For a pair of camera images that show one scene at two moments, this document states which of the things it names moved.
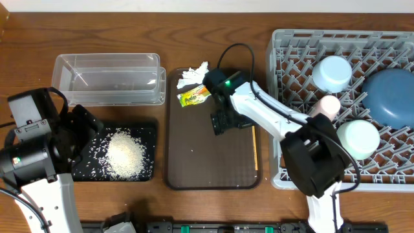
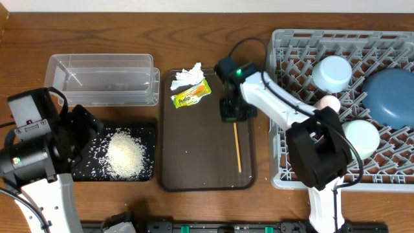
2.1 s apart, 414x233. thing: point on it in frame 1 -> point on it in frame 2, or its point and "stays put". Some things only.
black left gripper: x=87 y=130 stays put
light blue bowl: x=332 y=74 stays put
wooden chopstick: x=255 y=147 -> x=237 y=147
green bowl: x=359 y=138 stays put
